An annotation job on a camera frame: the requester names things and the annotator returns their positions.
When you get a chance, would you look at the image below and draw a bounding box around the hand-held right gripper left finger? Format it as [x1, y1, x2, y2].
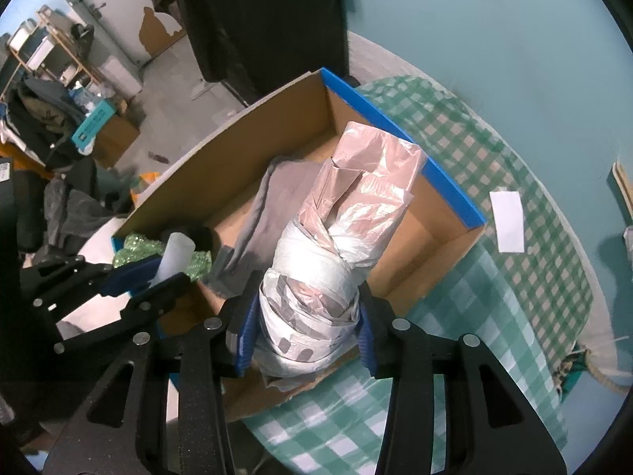
[44, 296, 263, 475]

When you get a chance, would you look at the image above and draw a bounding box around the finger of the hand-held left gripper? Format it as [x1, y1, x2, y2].
[22, 255, 165, 323]
[53, 272, 192, 358]

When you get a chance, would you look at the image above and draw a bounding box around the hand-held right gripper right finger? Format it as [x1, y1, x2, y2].
[358, 298, 565, 475]

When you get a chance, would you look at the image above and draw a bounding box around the green bubble wrap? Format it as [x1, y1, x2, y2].
[113, 232, 213, 283]

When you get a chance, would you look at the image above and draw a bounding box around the white plastic tube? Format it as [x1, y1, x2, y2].
[148, 232, 193, 288]

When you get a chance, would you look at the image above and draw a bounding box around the plastic bag bundle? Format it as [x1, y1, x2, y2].
[252, 121, 428, 391]

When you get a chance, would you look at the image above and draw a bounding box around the grey cloth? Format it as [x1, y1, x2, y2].
[212, 156, 327, 300]

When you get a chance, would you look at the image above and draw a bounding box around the blue cardboard box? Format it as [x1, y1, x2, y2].
[111, 66, 488, 424]

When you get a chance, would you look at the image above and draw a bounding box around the grey clothes heap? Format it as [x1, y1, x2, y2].
[15, 158, 140, 254]

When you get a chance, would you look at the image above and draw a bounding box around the green checkered tablecloth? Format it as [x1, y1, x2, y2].
[237, 75, 594, 475]

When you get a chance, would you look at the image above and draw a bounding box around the brown cardboard box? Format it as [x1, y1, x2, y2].
[93, 114, 142, 169]

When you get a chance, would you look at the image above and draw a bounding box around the teal box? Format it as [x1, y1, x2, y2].
[72, 99, 117, 153]

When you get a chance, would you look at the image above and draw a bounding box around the pile of dark clothes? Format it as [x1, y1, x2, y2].
[0, 76, 91, 169]

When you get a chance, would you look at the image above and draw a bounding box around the white paper sheet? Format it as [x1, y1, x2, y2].
[489, 190, 525, 253]

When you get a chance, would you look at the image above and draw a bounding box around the white bin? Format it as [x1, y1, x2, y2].
[99, 57, 142, 101]

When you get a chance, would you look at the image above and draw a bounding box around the wooden shelf rack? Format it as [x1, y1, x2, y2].
[6, 5, 130, 110]

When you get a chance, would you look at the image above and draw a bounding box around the white door with peeled patches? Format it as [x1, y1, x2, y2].
[81, 0, 189, 63]

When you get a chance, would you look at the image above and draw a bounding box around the wooden board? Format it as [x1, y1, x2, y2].
[612, 161, 633, 209]

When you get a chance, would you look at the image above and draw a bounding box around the beige rope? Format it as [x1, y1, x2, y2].
[581, 339, 633, 397]

